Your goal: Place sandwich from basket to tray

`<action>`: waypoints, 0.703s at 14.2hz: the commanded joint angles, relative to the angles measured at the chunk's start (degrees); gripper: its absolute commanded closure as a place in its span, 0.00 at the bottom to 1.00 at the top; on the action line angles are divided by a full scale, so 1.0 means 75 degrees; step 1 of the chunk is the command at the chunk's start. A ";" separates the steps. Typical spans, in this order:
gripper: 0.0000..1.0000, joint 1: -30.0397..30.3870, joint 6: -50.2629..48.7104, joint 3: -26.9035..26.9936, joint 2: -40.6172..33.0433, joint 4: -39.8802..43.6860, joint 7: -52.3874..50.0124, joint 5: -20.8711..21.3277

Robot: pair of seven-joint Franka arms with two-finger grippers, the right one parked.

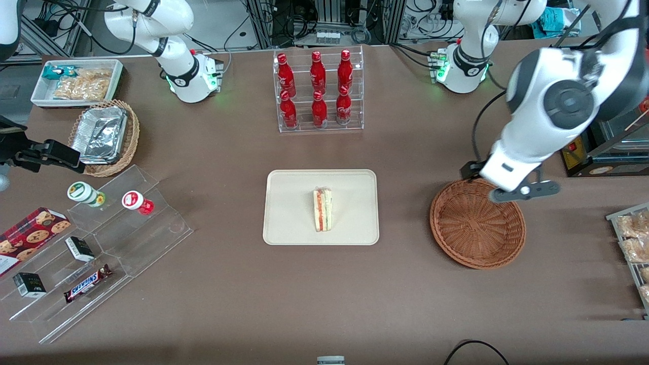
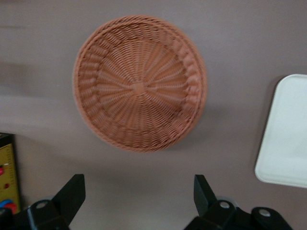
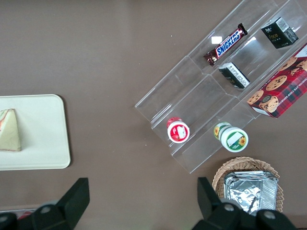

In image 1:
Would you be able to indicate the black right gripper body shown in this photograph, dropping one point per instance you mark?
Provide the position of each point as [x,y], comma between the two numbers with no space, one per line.
[15,148]

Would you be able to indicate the triangle sandwich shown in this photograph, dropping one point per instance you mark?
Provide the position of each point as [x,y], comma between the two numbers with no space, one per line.
[323,210]

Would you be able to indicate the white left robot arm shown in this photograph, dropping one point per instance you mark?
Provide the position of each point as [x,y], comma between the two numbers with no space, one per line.
[537,126]

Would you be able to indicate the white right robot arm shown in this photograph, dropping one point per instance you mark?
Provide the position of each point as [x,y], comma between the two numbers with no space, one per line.
[177,71]

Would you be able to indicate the aluminium foil tray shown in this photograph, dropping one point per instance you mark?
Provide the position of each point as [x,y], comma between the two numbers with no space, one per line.
[99,134]

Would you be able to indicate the round brown wicker basket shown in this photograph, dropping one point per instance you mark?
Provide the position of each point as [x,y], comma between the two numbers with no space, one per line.
[471,233]

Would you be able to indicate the oval tan wicker basket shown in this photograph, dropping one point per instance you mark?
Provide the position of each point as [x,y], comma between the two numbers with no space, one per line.
[131,137]

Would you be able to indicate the tray of packaged snacks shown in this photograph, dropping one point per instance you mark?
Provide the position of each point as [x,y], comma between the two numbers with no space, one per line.
[621,218]

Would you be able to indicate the beige plastic tray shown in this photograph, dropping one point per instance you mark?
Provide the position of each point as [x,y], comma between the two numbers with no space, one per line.
[294,208]

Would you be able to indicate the green lid yogurt cup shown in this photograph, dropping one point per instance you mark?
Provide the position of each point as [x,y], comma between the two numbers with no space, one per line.
[81,192]

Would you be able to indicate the white rectangular plastic bin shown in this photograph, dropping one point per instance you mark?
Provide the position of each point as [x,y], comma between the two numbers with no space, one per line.
[45,99]

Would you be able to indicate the clear bag of crackers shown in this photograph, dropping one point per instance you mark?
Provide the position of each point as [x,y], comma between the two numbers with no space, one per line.
[83,86]

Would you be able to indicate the teal snack packet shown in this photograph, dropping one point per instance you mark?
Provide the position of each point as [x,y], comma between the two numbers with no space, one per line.
[56,72]

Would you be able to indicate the red lid yogurt cup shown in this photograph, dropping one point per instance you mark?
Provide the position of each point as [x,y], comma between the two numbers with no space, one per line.
[134,201]

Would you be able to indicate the red cookie box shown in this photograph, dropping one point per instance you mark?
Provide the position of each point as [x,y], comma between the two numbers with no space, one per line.
[30,238]

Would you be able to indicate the small black box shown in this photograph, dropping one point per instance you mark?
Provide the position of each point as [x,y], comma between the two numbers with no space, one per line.
[29,285]
[80,249]

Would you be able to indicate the wrapped bread packet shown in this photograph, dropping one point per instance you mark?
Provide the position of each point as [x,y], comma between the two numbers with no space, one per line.
[645,275]
[636,225]
[638,251]
[645,293]

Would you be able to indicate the clear acrylic stepped stand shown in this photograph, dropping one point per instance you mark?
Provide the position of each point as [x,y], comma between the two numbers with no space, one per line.
[132,253]

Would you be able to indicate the snickers chocolate bar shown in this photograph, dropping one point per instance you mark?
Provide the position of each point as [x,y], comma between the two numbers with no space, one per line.
[86,284]

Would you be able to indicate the red cola bottle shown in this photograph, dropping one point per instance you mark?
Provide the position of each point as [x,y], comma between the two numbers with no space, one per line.
[345,72]
[288,112]
[318,73]
[319,111]
[286,76]
[344,107]

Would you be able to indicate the teal crumpled bag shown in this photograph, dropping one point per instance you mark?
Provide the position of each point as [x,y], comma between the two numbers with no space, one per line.
[557,23]

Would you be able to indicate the clear acrylic bottle rack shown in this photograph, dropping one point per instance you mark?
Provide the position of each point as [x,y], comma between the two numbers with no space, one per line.
[320,131]

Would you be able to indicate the small grey connector block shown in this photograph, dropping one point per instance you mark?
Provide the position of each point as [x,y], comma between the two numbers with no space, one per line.
[327,36]

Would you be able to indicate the small grey device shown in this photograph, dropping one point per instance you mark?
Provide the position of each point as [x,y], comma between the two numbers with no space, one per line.
[330,361]

